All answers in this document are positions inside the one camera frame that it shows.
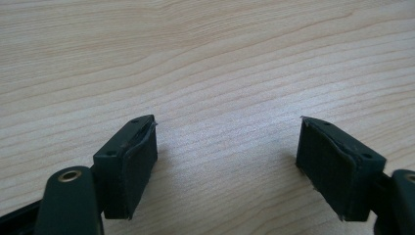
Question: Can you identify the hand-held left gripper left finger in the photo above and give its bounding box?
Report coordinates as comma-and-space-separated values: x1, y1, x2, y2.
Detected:
92, 114, 159, 220

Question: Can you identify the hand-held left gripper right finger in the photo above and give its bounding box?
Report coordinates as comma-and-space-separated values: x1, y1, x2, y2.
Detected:
295, 116, 388, 222

